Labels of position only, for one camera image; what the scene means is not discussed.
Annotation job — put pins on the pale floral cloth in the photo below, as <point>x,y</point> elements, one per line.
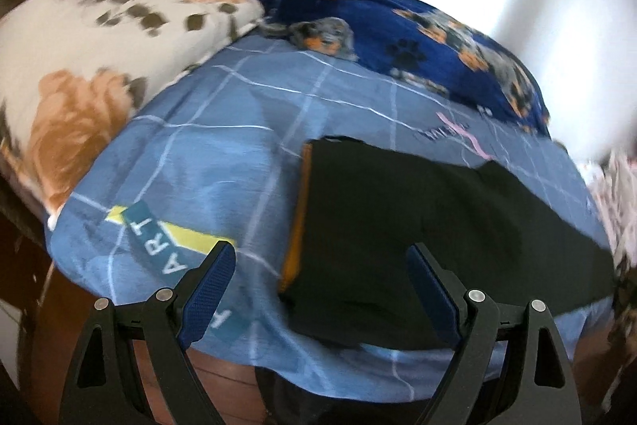
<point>622,206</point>

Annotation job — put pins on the black pants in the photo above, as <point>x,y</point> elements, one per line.
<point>398,206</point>

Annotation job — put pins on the white floral pillow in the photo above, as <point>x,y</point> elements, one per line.
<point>74,56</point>

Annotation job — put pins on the blue dog-print blanket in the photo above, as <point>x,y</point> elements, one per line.
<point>398,21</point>

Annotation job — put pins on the blue grid-pattern bedsheet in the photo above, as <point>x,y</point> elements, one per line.
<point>224,131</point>

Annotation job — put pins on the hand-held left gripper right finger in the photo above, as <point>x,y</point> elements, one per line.
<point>432,290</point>

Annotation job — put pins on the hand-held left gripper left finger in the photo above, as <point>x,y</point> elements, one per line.
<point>209,290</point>

